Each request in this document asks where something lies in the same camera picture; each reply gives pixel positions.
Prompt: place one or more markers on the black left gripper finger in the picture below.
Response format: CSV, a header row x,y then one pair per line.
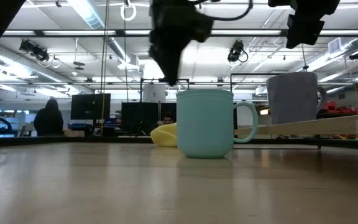
x,y
174,62
161,59

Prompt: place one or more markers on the teal mug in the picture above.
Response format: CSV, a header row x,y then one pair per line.
x,y
204,124

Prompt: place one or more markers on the grey-blue mug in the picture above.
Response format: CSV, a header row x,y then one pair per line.
x,y
291,99

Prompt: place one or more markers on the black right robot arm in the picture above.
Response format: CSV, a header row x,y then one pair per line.
x,y
306,6

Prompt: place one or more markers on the white board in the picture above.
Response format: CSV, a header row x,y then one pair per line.
x,y
154,93

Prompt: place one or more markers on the black monitor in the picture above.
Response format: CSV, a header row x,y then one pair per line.
x,y
168,109
90,106
139,116

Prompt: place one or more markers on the black ceiling beam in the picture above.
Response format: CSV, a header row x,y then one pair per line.
x,y
120,32

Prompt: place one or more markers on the person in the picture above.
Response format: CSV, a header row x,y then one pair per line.
x,y
167,119
48,121

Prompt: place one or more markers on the yellow cloth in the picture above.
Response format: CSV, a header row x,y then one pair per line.
x,y
165,137

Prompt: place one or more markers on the red bins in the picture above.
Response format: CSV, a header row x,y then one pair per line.
x,y
337,109

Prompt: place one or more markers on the black ceiling camera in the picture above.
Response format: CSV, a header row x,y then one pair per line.
x,y
34,49
235,51

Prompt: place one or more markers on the silver ventilation duct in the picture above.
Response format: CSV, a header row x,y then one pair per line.
x,y
89,15

